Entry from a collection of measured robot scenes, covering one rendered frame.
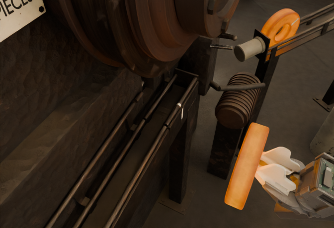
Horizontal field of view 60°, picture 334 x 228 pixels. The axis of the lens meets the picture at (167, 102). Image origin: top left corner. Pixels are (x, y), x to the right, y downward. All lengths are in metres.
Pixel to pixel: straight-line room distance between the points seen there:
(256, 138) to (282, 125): 1.26
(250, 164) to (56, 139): 0.32
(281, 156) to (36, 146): 0.41
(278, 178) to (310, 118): 1.35
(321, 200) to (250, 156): 0.12
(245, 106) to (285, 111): 0.79
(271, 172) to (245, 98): 0.60
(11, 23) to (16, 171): 0.23
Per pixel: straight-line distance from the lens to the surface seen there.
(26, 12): 0.45
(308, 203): 0.54
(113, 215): 0.65
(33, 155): 0.53
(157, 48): 0.47
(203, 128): 1.63
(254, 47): 1.04
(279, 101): 1.88
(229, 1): 0.58
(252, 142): 0.48
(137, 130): 0.73
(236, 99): 1.06
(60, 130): 0.55
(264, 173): 0.52
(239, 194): 0.49
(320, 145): 1.63
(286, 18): 1.08
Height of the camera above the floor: 1.28
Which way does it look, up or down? 47 degrees down
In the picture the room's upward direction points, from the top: straight up
